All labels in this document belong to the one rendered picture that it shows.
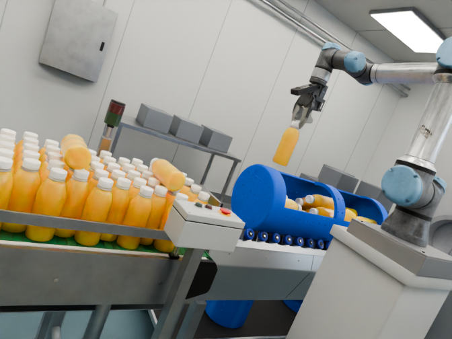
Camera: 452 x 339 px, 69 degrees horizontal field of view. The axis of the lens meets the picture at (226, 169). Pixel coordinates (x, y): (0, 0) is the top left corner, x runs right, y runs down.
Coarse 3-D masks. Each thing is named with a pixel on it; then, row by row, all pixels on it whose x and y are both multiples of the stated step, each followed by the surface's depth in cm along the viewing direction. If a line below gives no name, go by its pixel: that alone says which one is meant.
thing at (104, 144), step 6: (102, 138) 137; (102, 144) 137; (108, 144) 139; (102, 150) 138; (48, 312) 151; (42, 318) 152; (48, 318) 152; (42, 324) 151; (48, 324) 153; (42, 330) 152; (36, 336) 154; (42, 336) 153
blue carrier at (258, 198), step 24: (264, 168) 138; (240, 192) 148; (264, 192) 135; (288, 192) 171; (312, 192) 178; (336, 192) 159; (240, 216) 144; (264, 216) 132; (288, 216) 136; (312, 216) 143; (336, 216) 153; (384, 216) 178
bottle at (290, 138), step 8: (288, 128) 140; (296, 128) 139; (288, 136) 138; (296, 136) 138; (280, 144) 140; (288, 144) 139; (296, 144) 141; (280, 152) 140; (288, 152) 139; (272, 160) 142; (280, 160) 140; (288, 160) 141
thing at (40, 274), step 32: (0, 256) 78; (32, 256) 82; (64, 256) 86; (96, 256) 91; (128, 256) 96; (160, 256) 103; (0, 288) 81; (32, 288) 85; (64, 288) 89; (96, 288) 94; (128, 288) 99; (160, 288) 105; (192, 288) 112; (96, 320) 98
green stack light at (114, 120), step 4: (108, 112) 135; (108, 116) 135; (112, 116) 135; (116, 116) 135; (120, 116) 137; (104, 120) 136; (108, 120) 135; (112, 120) 135; (116, 120) 136; (120, 120) 138; (112, 124) 136; (116, 124) 137
